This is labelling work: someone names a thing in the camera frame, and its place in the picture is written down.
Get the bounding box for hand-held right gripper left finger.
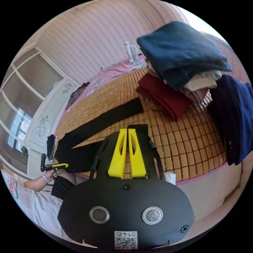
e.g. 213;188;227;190
108;129;128;179

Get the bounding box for person's left forearm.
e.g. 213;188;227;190
23;176;48;192

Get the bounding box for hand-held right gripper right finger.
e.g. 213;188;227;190
128;129;147;179

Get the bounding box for white plastic stand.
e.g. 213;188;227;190
124;41;140;64

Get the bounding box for person's left hand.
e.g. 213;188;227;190
44;169;58;183

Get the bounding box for person's body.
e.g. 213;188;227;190
1;169;97;241

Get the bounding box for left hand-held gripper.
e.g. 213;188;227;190
45;163;69;179

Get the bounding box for pile of clothes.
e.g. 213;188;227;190
135;21;233;120

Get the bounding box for black long pants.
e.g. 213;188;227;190
53;98;149;175

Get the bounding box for dark patterned garment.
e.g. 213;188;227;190
65;82;90;110

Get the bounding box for dark blue garment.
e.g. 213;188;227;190
208;75;253;166

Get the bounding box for window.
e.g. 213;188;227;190
6;108;33;154

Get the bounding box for bed with woven mat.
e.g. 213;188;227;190
53;54;250;222

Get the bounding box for white-framed cupboard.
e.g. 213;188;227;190
0;46;67;127

